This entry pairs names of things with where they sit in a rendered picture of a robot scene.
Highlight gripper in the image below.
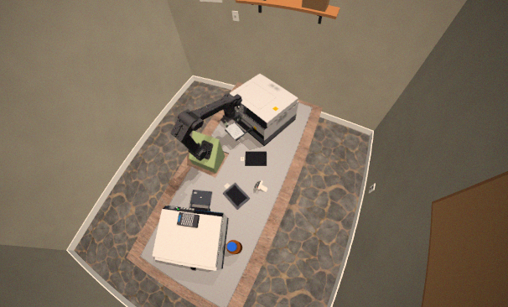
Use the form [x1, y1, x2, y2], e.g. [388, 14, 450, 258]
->
[221, 110, 242, 127]

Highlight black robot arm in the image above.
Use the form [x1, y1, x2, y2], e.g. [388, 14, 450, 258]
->
[171, 93, 242, 161]

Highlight white multiwell plate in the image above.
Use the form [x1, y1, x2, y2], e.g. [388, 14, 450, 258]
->
[226, 123, 244, 140]

